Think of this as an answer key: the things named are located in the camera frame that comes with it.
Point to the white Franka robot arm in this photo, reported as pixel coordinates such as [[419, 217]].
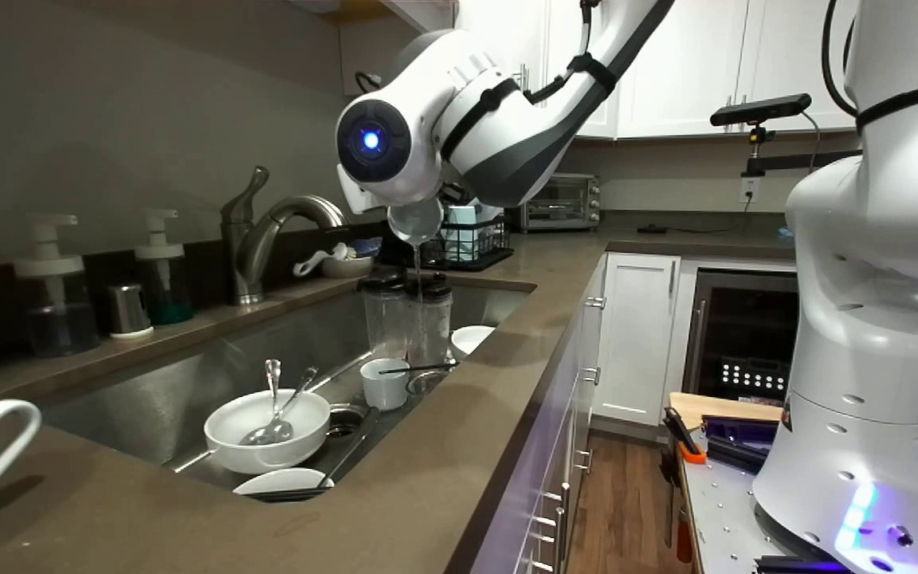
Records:
[[885, 320]]

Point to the sink drain strainer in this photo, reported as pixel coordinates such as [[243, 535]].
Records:
[[346, 424]]

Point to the stainless steel sink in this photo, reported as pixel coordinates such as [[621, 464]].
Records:
[[182, 393]]

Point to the clear jar black lid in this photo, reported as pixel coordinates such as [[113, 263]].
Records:
[[431, 327]]

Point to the white plate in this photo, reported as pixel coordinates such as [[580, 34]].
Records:
[[469, 338]]

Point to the thin black stick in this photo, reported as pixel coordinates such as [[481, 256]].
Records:
[[430, 368]]

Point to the small grey bowl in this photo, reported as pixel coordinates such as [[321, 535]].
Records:
[[352, 269]]

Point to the small white cup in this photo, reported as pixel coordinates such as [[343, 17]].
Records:
[[385, 393]]

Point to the steel toaster oven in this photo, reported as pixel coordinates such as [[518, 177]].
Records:
[[573, 203]]

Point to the long steel utensil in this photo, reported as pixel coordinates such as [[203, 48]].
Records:
[[323, 383]]

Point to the grey lower cabinet fronts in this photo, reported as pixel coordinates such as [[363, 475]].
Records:
[[542, 449]]

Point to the white lower cabinet door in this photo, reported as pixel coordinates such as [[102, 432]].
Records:
[[637, 338]]

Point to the steel spoon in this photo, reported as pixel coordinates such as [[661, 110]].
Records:
[[271, 383]]

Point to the brushed steel faucet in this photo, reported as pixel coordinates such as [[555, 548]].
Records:
[[252, 245]]

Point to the small white dish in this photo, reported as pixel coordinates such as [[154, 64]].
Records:
[[284, 485]]

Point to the wide white bowl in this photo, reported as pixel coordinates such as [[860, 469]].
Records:
[[234, 459]]

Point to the black beverage cooler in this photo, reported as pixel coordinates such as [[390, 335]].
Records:
[[742, 331]]

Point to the wooden board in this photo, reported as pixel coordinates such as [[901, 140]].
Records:
[[725, 408]]

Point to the green soap dispenser white pump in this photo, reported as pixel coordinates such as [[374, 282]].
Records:
[[164, 293]]

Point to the small steel cup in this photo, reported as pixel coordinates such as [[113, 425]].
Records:
[[129, 312]]

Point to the white upper cabinets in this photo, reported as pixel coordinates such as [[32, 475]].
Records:
[[716, 64]]

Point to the clear soap dispenser white pump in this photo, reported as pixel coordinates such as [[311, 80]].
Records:
[[48, 308]]

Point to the wall outlet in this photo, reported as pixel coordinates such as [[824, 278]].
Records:
[[749, 191]]

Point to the black camera on stand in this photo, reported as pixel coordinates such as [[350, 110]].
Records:
[[763, 108]]

